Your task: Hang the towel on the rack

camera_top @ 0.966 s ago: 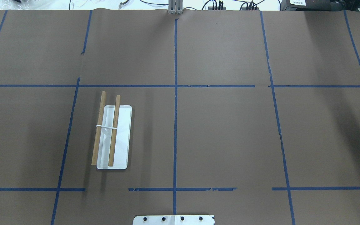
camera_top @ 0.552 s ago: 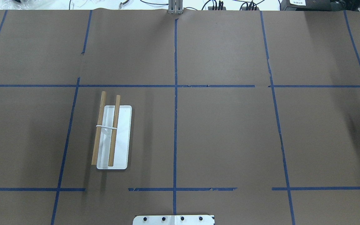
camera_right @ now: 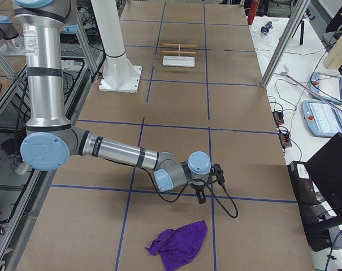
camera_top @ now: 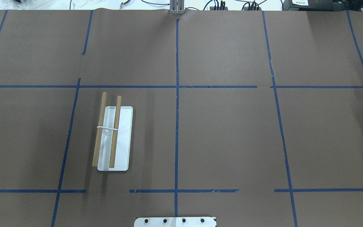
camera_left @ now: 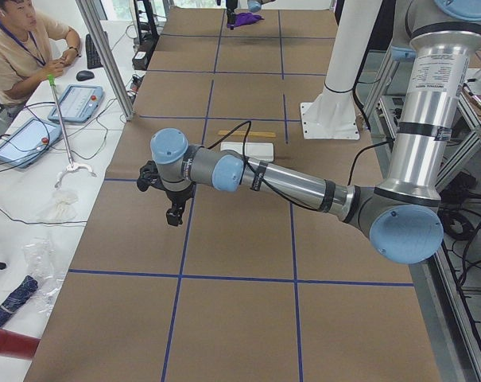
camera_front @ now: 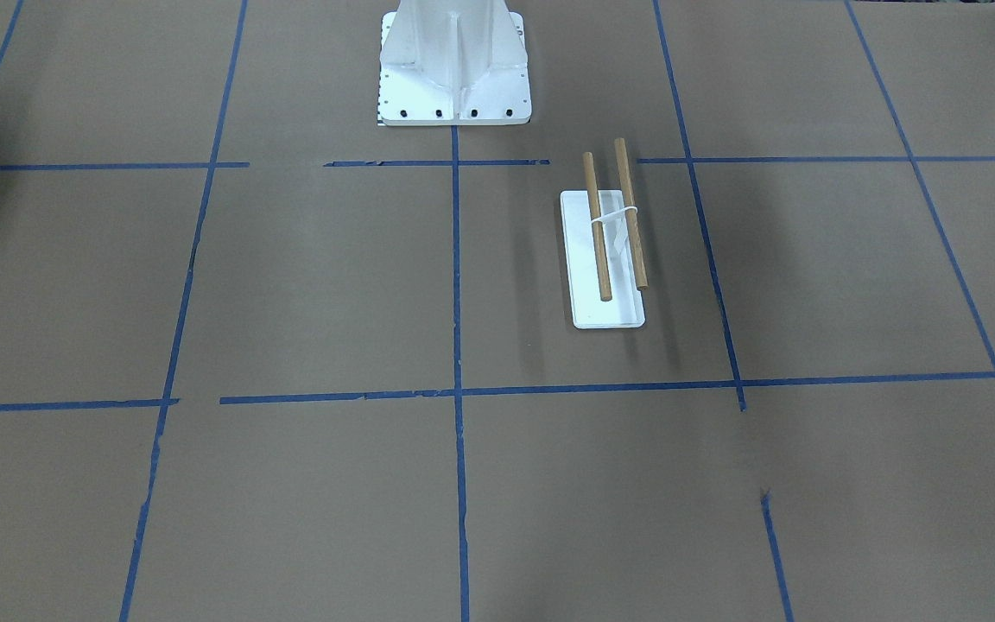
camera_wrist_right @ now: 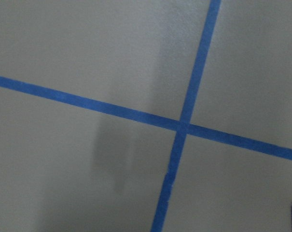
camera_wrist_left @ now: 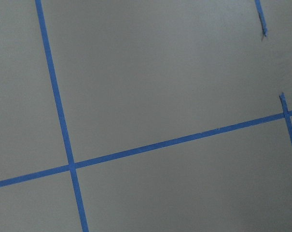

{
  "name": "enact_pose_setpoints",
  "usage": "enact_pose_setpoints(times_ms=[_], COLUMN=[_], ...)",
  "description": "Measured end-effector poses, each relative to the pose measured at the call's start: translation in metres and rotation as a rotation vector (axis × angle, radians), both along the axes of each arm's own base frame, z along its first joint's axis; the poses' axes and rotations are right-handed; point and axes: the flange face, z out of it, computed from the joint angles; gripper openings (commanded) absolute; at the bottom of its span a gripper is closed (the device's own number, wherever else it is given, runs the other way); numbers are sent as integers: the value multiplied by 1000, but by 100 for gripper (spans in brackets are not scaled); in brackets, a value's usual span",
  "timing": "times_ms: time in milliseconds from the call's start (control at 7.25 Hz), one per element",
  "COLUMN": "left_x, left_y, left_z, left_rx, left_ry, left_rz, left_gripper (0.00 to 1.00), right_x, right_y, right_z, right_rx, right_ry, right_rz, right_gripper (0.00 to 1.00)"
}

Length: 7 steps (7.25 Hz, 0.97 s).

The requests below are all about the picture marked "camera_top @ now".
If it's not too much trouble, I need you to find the grey metal camera post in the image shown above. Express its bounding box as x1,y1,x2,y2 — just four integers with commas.
170,0,185,15

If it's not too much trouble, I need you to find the black power strip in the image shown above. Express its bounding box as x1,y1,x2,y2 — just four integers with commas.
207,0,228,11
241,1,261,11

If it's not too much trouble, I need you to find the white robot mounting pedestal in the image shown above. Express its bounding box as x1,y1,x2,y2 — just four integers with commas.
134,217,217,227

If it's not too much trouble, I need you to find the white towel rack base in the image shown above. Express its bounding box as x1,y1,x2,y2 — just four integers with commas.
97,106,133,171

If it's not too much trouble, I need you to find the black electronics box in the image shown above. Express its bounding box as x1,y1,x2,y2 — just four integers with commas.
283,0,363,11

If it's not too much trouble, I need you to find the white rack bracket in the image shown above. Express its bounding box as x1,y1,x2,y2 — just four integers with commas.
96,125,118,140

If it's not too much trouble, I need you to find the inner wooden rack bar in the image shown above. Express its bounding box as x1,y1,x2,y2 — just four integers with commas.
109,96,122,168

